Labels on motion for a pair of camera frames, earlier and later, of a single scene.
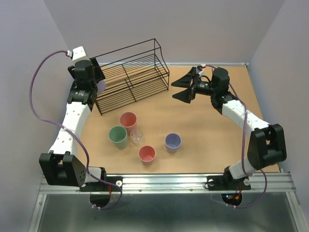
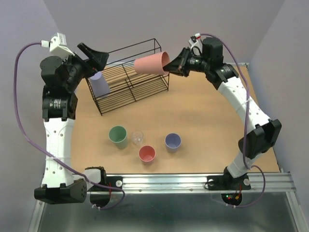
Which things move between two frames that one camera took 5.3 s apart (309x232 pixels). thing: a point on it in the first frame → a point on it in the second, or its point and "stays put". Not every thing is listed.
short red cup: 147,154 stays put
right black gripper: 185,81 → 178,65
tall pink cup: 129,120 → 153,64
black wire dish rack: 132,74 stays put
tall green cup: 118,135 stays put
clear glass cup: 136,136 stays put
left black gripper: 99,74 → 97,61
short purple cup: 173,141 stays put
